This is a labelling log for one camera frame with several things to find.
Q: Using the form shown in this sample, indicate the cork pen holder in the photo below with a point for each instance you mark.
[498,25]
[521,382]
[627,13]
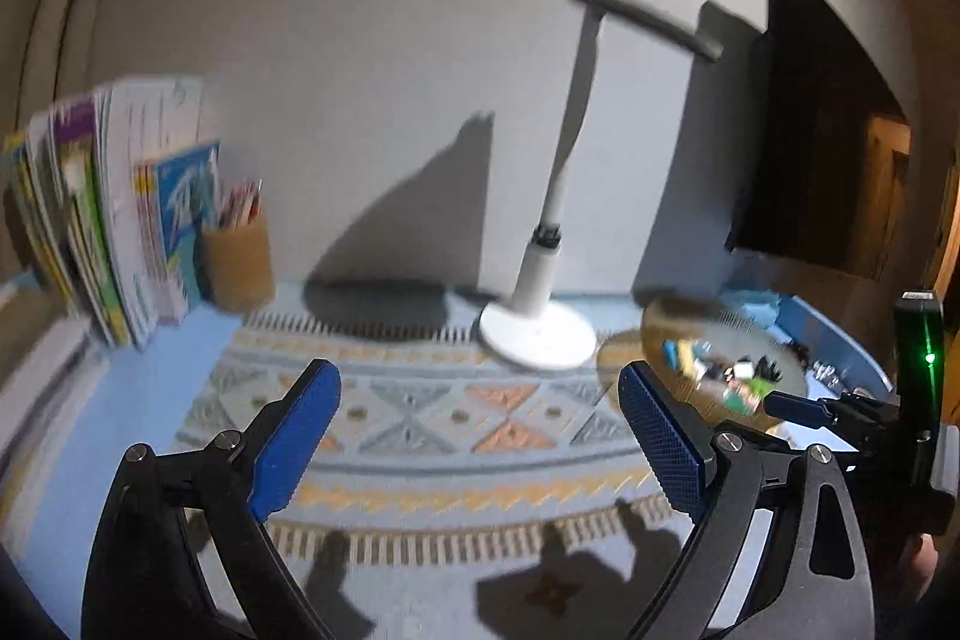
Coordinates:
[236,269]

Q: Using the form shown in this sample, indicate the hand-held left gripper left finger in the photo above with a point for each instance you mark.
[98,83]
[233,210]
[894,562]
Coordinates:
[296,437]

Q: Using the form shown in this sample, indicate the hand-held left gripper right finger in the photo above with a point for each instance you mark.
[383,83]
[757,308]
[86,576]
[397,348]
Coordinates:
[664,441]

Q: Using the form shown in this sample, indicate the black monitor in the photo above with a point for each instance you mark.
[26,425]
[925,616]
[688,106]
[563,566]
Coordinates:
[817,123]

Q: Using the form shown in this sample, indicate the bunch of pens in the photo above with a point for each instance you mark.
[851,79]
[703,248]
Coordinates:
[240,205]

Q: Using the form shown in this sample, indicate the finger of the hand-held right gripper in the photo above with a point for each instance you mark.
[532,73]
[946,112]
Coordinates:
[799,410]

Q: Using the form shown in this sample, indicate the blue cloth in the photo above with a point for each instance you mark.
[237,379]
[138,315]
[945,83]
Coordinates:
[754,308]

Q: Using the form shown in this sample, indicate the beige curtain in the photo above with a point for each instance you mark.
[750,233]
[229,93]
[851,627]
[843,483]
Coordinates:
[60,10]

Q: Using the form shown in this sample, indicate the person's right hand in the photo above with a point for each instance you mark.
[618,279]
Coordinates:
[924,569]

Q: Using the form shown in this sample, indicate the white lamp base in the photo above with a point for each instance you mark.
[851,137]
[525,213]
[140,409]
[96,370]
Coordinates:
[540,280]

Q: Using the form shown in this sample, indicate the grey striped board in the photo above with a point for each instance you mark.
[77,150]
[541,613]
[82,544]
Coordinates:
[45,377]

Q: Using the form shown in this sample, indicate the green translucent figure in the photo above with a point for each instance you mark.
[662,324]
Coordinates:
[750,394]

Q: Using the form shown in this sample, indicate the amber ribbed glass bowl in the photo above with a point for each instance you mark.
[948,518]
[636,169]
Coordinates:
[675,325]

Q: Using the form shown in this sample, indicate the row of colourful books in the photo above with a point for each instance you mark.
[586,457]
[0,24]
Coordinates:
[112,220]

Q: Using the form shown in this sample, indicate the patterned woven mat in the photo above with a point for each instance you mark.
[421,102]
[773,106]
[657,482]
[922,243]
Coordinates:
[420,415]

